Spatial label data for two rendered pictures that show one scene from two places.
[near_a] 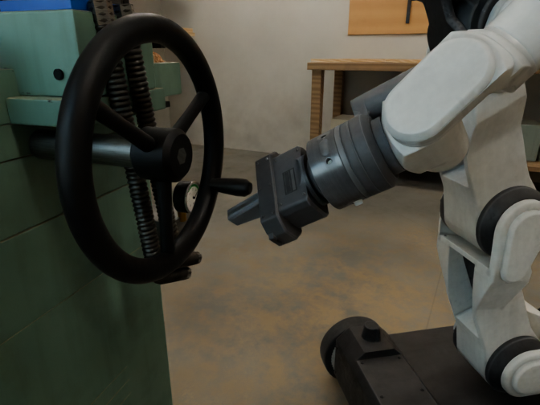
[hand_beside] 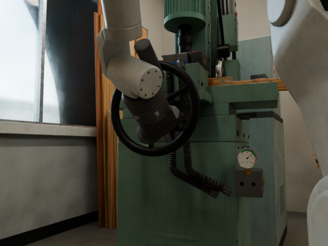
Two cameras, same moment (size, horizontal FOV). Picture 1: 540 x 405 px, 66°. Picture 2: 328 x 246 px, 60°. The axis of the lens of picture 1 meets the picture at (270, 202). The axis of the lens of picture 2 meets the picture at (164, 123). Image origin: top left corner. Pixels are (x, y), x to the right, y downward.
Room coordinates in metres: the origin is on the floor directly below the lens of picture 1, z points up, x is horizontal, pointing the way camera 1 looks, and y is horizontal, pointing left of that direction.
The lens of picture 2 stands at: (0.52, -0.72, 0.70)
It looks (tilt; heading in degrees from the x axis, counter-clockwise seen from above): 4 degrees up; 92
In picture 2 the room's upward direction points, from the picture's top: straight up
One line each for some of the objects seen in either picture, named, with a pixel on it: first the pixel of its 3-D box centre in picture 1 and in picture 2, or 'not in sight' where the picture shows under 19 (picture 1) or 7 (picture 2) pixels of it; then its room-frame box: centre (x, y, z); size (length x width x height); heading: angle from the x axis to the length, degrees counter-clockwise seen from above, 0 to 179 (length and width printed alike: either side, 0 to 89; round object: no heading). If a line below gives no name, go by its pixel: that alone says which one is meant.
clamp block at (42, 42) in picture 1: (76, 55); (184, 82); (0.55, 0.24, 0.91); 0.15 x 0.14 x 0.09; 161
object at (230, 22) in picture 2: not in sight; (228, 33); (0.78, 0.60, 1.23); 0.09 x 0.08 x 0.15; 71
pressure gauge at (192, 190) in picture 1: (186, 201); (247, 160); (0.74, 0.16, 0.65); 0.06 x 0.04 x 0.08; 161
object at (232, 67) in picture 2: not in sight; (229, 74); (0.77, 0.57, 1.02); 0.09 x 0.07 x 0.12; 161
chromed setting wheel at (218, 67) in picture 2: not in sight; (220, 72); (0.73, 0.53, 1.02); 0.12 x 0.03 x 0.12; 71
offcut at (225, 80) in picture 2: not in sight; (226, 82); (0.70, 0.25, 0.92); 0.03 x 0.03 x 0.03; 24
